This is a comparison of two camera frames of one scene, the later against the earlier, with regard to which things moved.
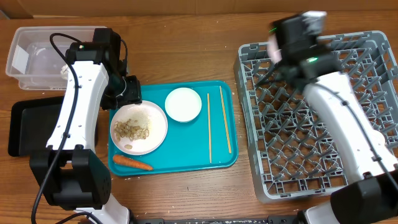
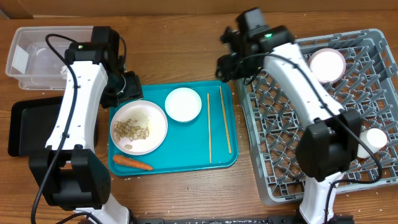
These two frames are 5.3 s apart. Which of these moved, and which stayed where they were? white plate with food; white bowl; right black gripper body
Moved: right black gripper body
Stayed: white bowl; white plate with food
